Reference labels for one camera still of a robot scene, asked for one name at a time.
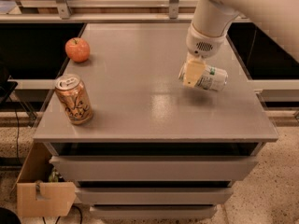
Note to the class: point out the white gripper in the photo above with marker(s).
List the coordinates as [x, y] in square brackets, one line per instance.
[201, 45]

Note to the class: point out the white green 7up can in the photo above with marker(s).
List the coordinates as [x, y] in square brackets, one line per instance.
[213, 79]

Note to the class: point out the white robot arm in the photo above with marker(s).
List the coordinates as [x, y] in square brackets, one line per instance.
[279, 19]

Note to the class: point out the orange LaCroix can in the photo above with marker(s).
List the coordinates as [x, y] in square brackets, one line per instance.
[71, 92]

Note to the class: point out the grey drawer cabinet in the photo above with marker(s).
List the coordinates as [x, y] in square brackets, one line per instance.
[154, 148]

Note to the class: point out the red apple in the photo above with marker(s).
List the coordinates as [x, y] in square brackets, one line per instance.
[77, 49]

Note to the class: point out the green bottle in box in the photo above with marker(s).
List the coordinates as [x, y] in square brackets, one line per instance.
[54, 175]

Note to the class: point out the cardboard box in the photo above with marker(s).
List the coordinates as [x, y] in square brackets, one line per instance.
[36, 196]

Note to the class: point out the metal shelf frame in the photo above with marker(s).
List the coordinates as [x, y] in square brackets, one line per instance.
[96, 11]

